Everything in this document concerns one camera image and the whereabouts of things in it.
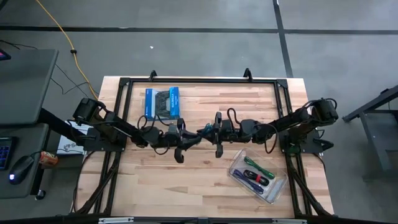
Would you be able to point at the black computer mouse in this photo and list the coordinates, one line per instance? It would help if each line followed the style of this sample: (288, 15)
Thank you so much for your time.
(20, 169)

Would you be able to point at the black metal stand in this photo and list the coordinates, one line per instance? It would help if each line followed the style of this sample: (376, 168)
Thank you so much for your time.
(374, 143)

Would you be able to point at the silver metal bracket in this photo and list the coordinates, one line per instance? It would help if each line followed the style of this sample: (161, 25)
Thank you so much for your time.
(289, 221)
(115, 220)

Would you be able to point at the black keyboard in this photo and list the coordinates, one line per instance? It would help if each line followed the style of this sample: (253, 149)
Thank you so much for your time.
(4, 152)

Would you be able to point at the black aluminium table frame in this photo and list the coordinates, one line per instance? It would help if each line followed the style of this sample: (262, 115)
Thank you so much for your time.
(202, 80)

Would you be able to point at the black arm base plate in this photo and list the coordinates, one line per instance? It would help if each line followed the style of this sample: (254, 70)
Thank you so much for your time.
(93, 144)
(323, 145)

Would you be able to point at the blue game controller box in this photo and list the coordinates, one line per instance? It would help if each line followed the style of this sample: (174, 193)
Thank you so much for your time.
(174, 102)

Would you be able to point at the grey desk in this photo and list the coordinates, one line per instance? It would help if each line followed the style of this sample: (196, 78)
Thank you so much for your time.
(25, 87)

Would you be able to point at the dark device with pink screen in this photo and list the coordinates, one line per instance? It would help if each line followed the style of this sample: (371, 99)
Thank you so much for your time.
(3, 55)

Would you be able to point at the orange can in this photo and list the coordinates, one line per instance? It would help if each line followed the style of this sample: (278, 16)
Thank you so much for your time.
(48, 158)

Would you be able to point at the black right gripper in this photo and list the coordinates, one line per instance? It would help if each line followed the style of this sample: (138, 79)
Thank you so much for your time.
(225, 130)

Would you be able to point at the clear plastic container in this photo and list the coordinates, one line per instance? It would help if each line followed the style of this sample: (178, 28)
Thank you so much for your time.
(276, 189)

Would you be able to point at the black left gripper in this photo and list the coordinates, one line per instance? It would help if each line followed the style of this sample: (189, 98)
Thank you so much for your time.
(174, 137)

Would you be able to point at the white printed sheet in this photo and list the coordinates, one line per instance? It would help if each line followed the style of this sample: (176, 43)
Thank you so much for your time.
(66, 146)

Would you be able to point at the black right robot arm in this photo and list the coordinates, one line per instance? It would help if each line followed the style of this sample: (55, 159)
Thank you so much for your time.
(289, 119)

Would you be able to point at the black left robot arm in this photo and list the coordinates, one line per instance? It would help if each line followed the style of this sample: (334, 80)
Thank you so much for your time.
(124, 127)

